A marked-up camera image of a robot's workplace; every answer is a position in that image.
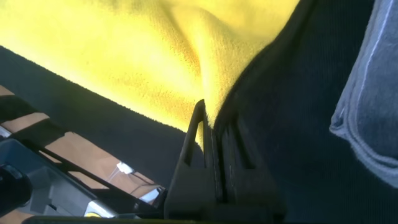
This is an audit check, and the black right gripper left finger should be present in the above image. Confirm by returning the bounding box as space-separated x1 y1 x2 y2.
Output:
164 99 220 219

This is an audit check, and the grey towel with orange marks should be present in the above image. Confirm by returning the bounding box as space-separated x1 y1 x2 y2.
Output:
328 0 398 189

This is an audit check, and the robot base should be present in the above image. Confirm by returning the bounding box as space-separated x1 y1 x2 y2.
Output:
0 93 169 220

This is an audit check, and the yellow towel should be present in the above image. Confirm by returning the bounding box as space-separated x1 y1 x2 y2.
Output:
0 0 315 150

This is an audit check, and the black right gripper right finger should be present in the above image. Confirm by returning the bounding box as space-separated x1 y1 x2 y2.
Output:
217 114 285 220

